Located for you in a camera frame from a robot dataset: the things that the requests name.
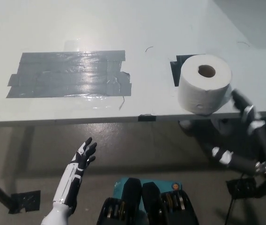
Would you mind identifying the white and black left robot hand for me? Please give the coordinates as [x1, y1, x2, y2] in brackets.
[41, 137, 98, 225]

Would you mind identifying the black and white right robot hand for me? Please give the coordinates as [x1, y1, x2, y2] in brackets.
[211, 88, 266, 186]

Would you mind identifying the white toilet paper roll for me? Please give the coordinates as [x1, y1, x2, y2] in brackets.
[177, 54, 232, 115]

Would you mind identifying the black and teal robot torso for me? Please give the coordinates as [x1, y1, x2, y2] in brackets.
[97, 177, 200, 225]

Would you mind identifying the grey shoe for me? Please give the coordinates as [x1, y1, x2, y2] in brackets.
[179, 119, 194, 132]
[214, 118, 233, 135]

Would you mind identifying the black tape square patch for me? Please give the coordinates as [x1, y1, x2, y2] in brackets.
[170, 55, 190, 88]

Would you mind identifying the grey duct tape patch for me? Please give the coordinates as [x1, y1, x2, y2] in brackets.
[6, 49, 133, 99]

